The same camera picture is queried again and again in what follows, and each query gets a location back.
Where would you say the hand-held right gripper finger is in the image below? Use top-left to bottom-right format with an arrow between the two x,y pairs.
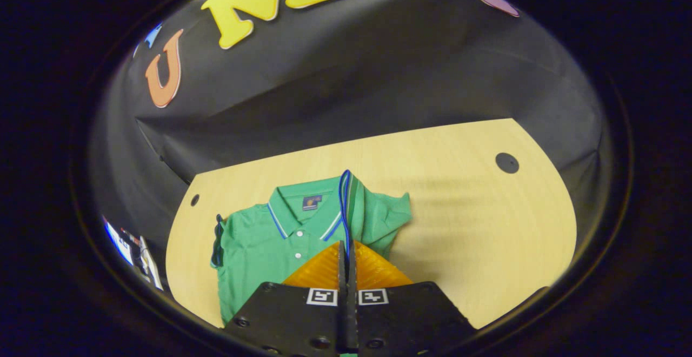
223,240 -> 348,356
348,240 -> 477,356

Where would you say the green T-shirt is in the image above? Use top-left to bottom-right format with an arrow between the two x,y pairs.
211,169 -> 412,328

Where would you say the background equipment clutter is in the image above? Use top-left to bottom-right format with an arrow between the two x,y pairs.
103,216 -> 164,292

